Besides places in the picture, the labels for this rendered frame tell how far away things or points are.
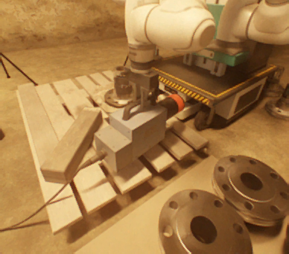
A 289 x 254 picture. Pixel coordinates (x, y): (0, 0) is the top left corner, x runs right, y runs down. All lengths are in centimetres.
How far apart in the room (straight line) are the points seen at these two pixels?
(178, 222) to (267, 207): 30
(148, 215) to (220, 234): 36
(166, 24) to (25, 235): 92
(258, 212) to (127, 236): 48
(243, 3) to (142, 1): 64
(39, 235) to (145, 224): 42
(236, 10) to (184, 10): 65
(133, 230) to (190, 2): 82
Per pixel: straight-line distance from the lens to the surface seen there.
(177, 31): 47
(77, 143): 91
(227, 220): 70
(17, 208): 109
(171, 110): 87
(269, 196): 81
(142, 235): 89
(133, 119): 71
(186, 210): 67
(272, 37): 105
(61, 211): 83
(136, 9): 58
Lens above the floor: 84
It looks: 34 degrees down
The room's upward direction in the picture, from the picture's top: 2 degrees clockwise
